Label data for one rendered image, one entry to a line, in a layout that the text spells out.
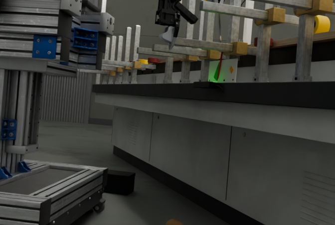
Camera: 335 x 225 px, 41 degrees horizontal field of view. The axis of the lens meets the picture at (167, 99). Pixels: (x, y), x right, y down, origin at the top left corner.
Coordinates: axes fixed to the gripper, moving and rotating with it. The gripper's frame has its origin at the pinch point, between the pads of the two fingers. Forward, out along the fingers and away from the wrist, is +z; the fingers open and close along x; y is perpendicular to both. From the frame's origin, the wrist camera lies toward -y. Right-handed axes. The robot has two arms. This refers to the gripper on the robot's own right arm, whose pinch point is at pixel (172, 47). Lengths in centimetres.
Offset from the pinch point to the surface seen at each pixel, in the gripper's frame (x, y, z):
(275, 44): 3.1, -45.5, -7.6
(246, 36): -160, -122, -39
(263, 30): 22.7, -27.0, -8.4
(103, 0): -284, -26, -74
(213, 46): 1.5, -17.2, -2.8
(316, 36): 30, -46, -8
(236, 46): 4.1, -26.2, -3.8
